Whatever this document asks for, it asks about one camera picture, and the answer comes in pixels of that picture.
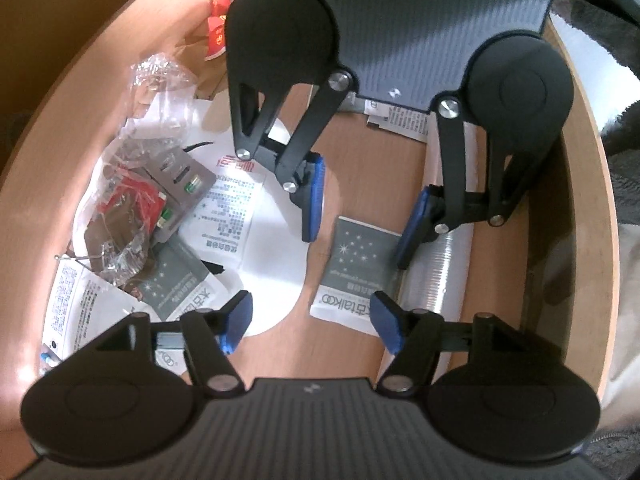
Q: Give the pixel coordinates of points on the grey star print packet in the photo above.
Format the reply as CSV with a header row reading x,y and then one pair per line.
x,y
172,280
356,270

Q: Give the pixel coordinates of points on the crumpled clear plastic wrapper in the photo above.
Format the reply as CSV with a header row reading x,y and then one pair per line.
x,y
110,237

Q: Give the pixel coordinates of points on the white paper packet lower left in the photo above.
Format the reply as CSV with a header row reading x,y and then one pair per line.
x,y
80,300

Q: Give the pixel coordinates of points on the red wrapper in clear plastic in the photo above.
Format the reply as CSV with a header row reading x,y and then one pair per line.
x,y
131,199

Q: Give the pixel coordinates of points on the clear ribbed plastic strip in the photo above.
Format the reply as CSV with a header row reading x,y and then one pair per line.
x,y
440,272

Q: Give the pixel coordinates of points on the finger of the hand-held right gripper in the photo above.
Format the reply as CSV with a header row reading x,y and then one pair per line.
x,y
417,225
315,195

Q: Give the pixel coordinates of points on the small white and blue object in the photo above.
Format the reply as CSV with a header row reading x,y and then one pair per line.
x,y
48,357

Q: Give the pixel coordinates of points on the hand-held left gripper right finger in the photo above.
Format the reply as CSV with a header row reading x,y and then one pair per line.
x,y
388,322

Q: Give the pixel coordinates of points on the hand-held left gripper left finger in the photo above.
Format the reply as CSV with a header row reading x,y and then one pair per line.
x,y
236,321

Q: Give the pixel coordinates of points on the dark grey fluffy cloth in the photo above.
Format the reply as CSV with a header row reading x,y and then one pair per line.
x,y
612,55

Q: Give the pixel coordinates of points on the large white paper sheet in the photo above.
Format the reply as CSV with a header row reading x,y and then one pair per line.
x,y
272,280

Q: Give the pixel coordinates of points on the crumpled clear plastic bag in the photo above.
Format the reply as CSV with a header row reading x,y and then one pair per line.
x,y
156,76

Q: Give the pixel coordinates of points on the small white printed label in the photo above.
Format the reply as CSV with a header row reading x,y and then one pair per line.
x,y
400,121

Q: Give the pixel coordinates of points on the white printed packet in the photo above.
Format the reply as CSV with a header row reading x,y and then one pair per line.
x,y
231,207

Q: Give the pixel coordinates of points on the grey battery blister card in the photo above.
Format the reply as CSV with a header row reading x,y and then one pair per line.
x,y
175,176

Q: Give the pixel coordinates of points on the red patterned packet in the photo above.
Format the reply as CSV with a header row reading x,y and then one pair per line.
x,y
218,32

